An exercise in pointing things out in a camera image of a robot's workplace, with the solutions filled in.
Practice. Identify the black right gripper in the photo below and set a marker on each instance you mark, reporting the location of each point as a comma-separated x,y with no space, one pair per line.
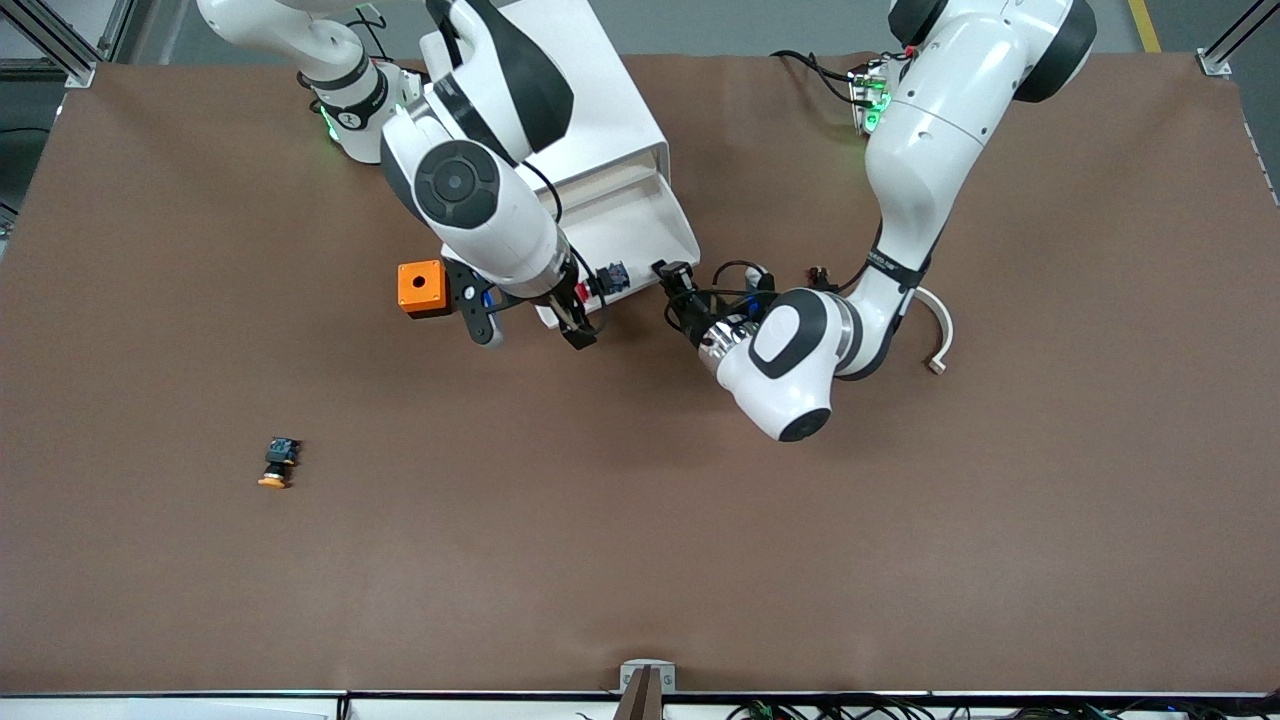
567,306

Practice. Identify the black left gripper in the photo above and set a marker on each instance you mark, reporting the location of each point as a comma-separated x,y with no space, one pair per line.
692,313

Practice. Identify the red push button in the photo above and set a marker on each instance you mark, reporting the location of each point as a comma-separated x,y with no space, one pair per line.
616,277

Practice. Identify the white plastic drawer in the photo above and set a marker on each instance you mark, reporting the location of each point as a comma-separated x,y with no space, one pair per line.
650,225
610,183

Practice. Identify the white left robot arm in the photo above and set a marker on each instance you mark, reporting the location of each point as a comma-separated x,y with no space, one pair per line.
930,130

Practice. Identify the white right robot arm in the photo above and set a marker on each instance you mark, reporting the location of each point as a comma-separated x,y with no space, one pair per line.
460,185

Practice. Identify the white drawer cabinet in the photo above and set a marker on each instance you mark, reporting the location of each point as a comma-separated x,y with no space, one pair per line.
610,100

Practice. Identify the orange push button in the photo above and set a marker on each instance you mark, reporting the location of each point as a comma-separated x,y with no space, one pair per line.
279,460

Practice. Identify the black white square switch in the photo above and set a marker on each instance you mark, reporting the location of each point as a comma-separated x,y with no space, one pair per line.
821,273

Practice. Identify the orange button enclosure box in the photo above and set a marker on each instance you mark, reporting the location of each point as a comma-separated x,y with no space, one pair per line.
421,285

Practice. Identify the white curved plastic bracket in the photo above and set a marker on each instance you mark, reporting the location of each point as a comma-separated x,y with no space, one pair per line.
945,330

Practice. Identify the grey metal bracket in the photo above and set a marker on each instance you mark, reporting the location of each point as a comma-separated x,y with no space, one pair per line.
632,672

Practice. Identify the brown wedge post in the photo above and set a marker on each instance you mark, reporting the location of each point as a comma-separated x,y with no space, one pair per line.
640,700

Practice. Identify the white table edge rail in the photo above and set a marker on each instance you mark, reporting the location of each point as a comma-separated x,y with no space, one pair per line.
200,705

